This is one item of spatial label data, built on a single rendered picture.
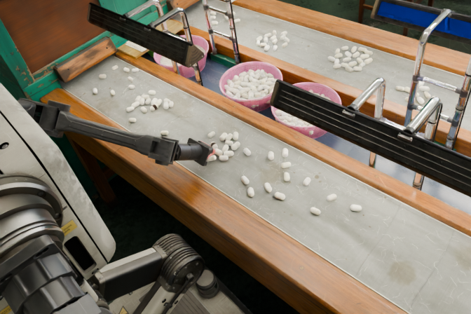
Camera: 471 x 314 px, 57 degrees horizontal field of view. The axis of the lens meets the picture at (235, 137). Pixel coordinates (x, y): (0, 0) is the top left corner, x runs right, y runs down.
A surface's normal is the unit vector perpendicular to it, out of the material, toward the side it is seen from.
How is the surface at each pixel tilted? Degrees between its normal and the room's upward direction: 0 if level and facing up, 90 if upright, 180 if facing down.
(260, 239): 0
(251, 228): 0
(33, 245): 20
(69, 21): 90
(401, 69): 0
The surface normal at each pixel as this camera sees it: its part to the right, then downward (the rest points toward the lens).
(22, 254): 0.10, -0.51
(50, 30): 0.73, 0.40
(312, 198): -0.14, -0.71
